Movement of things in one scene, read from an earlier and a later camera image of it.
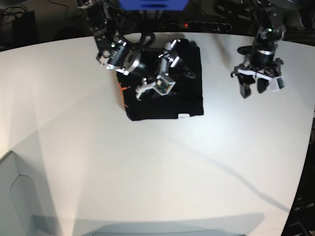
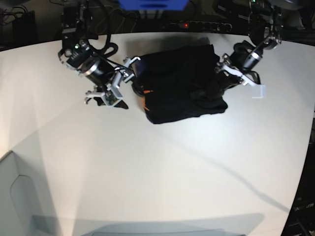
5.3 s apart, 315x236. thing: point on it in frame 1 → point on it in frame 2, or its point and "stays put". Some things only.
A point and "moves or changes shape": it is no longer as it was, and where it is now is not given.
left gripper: x=263 y=60 → x=239 y=65
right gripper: x=148 y=65 → x=101 y=73
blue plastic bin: x=153 y=5 stays put
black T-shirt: x=186 y=97 moves or changes shape
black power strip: x=198 y=26 stays put
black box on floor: x=23 y=30 stays put
